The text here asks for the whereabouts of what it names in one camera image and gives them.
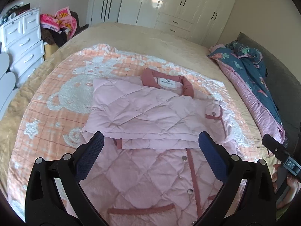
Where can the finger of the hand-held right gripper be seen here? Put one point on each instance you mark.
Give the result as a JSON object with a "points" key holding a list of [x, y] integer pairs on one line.
{"points": [[272, 144]]}

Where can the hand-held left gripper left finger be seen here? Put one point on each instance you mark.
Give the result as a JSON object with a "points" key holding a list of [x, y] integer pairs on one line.
{"points": [[91, 155]]}

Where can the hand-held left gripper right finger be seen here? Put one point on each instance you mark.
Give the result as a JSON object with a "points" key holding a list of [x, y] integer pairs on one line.
{"points": [[211, 155]]}

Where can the pink quilted jacket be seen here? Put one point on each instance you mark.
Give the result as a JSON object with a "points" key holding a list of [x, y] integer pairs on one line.
{"points": [[141, 113]]}

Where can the dark clothes pile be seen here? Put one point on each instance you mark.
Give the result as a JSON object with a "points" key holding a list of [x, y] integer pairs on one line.
{"points": [[58, 37]]}

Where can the person's right hand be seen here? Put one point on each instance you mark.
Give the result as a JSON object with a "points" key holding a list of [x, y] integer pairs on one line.
{"points": [[294, 184]]}

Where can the orange plaid blanket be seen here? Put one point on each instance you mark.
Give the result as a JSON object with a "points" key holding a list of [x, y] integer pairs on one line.
{"points": [[58, 127]]}

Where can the blue floral pink quilt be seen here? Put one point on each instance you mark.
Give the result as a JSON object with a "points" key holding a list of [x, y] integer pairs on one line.
{"points": [[249, 80]]}

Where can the white rounded board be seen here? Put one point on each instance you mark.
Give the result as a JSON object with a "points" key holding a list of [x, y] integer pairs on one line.
{"points": [[6, 82]]}

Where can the yellow storage box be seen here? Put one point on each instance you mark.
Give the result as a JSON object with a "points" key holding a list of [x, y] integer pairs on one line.
{"points": [[50, 50]]}

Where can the bed with beige cover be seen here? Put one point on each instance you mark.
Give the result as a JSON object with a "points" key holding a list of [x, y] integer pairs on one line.
{"points": [[141, 37]]}

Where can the white drawer chest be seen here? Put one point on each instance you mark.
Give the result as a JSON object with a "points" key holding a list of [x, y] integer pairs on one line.
{"points": [[25, 40]]}

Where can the pink printed cloth pile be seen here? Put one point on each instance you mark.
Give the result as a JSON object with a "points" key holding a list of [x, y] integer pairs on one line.
{"points": [[63, 18]]}

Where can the white door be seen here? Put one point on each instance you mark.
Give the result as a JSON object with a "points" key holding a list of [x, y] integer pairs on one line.
{"points": [[98, 7]]}

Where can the white glossy wardrobe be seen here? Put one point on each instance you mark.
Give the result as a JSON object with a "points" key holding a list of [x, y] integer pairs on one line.
{"points": [[195, 4]]}

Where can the clutter of small items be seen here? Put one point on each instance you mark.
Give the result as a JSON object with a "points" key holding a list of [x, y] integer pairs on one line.
{"points": [[13, 13]]}

